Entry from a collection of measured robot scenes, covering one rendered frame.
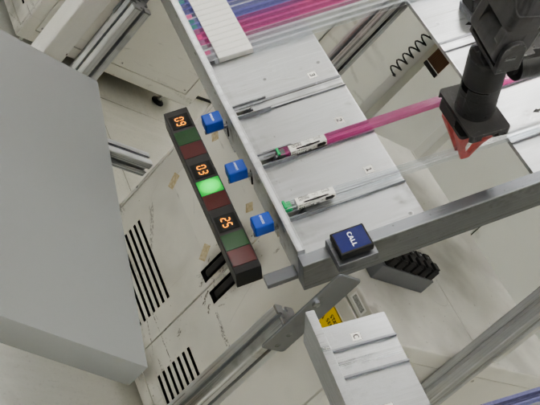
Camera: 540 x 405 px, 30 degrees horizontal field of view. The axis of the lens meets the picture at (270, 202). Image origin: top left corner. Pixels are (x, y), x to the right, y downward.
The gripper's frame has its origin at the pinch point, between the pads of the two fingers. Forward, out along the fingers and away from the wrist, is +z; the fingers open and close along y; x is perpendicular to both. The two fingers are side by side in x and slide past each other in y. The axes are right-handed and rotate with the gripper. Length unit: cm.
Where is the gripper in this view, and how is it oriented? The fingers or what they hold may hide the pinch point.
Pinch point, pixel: (462, 149)
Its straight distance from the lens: 155.1
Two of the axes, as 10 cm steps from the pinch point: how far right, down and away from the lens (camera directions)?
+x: -9.3, 2.6, -2.5
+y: -3.6, -7.4, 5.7
